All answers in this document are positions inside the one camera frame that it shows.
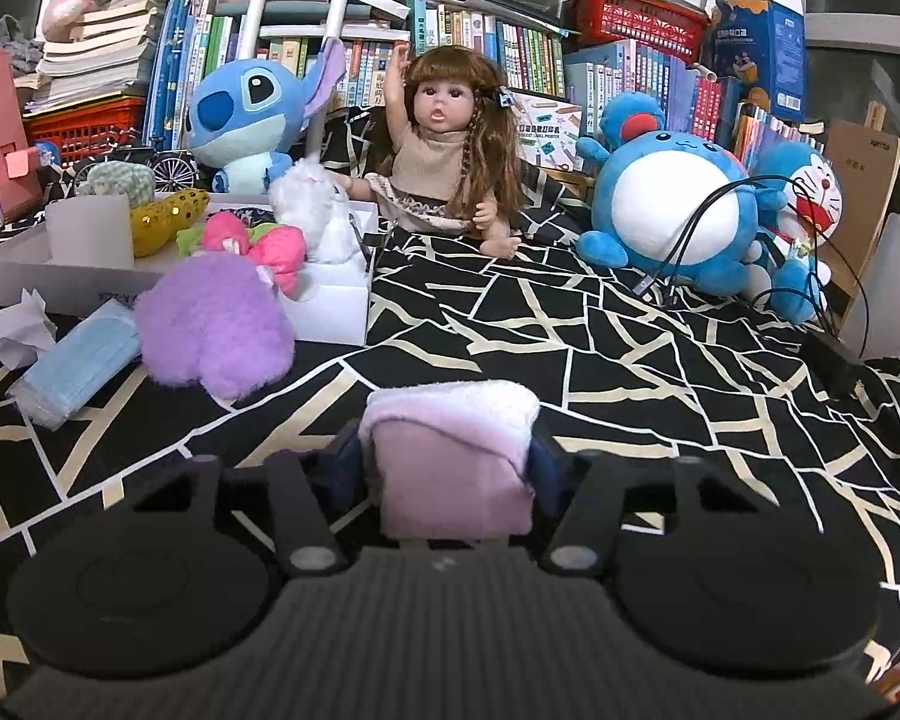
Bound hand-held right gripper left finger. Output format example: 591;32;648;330
124;424;366;577

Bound green and white knitted cloth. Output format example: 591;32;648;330
73;162;157;205

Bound round blue mouse plush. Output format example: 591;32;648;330
574;90;788;297

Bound pink and green plush bow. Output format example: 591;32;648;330
176;210;308;297

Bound grey cloth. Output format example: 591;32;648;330
0;13;46;80

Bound white printed label box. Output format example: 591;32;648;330
506;86;584;173

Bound pink and white plush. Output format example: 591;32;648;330
41;0;155;42

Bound blue robot cat plush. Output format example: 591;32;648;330
746;141;847;325

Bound white cardboard box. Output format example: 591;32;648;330
0;191;382;347

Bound black miniature bicycle model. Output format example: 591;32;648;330
67;127;200;200

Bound white plastic pipe frame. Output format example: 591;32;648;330
236;0;365;166

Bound brown cardboard box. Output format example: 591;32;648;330
817;101;900;308

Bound pink towel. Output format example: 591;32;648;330
358;379;541;541

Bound yellow sequined plush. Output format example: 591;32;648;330
130;189;212;259

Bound black clip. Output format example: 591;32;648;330
349;214;387;275

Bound red plastic basket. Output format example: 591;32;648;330
570;0;710;65
22;96;151;166

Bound purple fluffy plush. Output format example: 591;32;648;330
133;251;297;402

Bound pile of flat notebooks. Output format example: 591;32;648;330
214;0;413;42

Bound blue face mask pack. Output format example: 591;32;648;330
7;313;145;430

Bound crumpled white tissue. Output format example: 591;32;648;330
0;286;59;372

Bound black power adapter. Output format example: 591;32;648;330
799;330;863;400

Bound blue printed carton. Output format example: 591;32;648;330
709;0;809;125

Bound row of standing books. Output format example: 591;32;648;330
144;0;830;175

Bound black patterned blanket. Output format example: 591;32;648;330
0;105;900;698

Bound brown-haired baby doll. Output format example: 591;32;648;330
330;43;526;265

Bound white fluffy plush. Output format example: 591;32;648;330
268;157;367;265

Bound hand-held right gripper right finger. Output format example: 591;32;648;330
529;431;773;577

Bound blue alien plush toy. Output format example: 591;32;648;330
186;37;347;194

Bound black cables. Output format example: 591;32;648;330
630;174;871;361

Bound wooden box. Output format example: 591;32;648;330
544;169;597;200

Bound stack of lying books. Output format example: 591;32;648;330
15;0;167;117

